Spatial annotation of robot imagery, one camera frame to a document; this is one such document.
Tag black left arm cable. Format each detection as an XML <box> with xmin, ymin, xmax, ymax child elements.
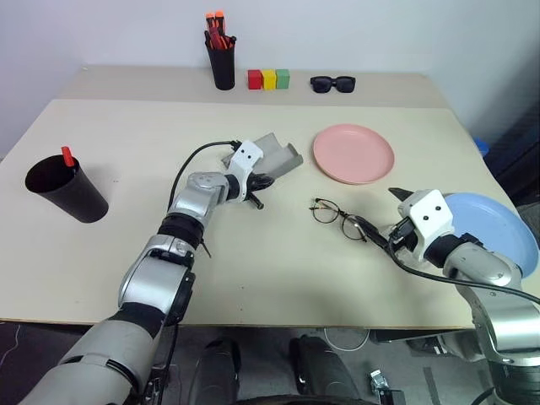
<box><xmin>167</xmin><ymin>139</ymin><xmax>240</xmax><ymax>213</ymax></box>

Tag black sunglasses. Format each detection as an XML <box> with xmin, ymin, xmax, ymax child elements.
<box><xmin>310</xmin><ymin>75</ymin><xmax>357</xmax><ymax>95</ymax></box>

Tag grey glasses case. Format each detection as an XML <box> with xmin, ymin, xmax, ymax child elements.
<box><xmin>221</xmin><ymin>132</ymin><xmax>304</xmax><ymax>179</ymax></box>

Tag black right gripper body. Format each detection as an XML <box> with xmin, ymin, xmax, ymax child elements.
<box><xmin>381</xmin><ymin>219</ymin><xmax>419</xmax><ymax>255</ymax></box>

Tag blue plate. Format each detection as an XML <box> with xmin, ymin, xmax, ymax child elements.
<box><xmin>445</xmin><ymin>192</ymin><xmax>540</xmax><ymax>280</ymax></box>

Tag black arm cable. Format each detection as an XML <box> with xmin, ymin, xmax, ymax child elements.
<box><xmin>167</xmin><ymin>139</ymin><xmax>240</xmax><ymax>213</ymax></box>
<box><xmin>387</xmin><ymin>242</ymin><xmax>540</xmax><ymax>305</ymax></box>

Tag white floor cable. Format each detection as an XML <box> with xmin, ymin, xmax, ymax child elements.
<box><xmin>321</xmin><ymin>327</ymin><xmax>370</xmax><ymax>352</ymax></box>

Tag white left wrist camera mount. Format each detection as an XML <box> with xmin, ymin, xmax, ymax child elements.
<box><xmin>229</xmin><ymin>141</ymin><xmax>265</xmax><ymax>204</ymax></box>

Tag wide black cup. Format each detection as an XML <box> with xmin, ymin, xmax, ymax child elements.
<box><xmin>24</xmin><ymin>154</ymin><xmax>111</xmax><ymax>224</ymax></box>

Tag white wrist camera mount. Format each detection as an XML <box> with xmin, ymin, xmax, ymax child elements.
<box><xmin>397</xmin><ymin>189</ymin><xmax>456</xmax><ymax>263</ymax></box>
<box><xmin>229</xmin><ymin>141</ymin><xmax>265</xmax><ymax>204</ymax></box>

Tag thin-framed round eyeglasses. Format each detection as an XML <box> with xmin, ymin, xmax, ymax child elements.
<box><xmin>309</xmin><ymin>197</ymin><xmax>369</xmax><ymax>244</ymax></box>

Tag tall black cup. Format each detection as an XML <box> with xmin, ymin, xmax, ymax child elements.
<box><xmin>204</xmin><ymin>40</ymin><xmax>237</xmax><ymax>91</ymax></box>

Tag metal floor bracket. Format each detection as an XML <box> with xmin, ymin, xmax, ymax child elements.
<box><xmin>368</xmin><ymin>369</ymin><xmax>407</xmax><ymax>405</ymax></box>

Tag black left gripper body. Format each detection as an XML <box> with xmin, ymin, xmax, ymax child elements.
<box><xmin>246</xmin><ymin>168</ymin><xmax>271</xmax><ymax>196</ymax></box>

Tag dark rounded shape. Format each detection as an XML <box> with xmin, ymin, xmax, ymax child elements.
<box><xmin>195</xmin><ymin>337</ymin><xmax>243</xmax><ymax>405</ymax></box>
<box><xmin>288</xmin><ymin>334</ymin><xmax>365</xmax><ymax>402</ymax></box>

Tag black chair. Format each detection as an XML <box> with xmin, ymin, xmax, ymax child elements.
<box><xmin>484</xmin><ymin>100</ymin><xmax>540</xmax><ymax>200</ymax></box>

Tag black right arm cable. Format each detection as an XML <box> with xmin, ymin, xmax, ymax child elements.
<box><xmin>387</xmin><ymin>242</ymin><xmax>540</xmax><ymax>305</ymax></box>

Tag pink plate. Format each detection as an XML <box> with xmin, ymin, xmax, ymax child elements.
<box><xmin>312</xmin><ymin>123</ymin><xmax>397</xmax><ymax>186</ymax></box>

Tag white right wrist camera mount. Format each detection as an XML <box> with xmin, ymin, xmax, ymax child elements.
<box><xmin>397</xmin><ymin>189</ymin><xmax>456</xmax><ymax>263</ymax></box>

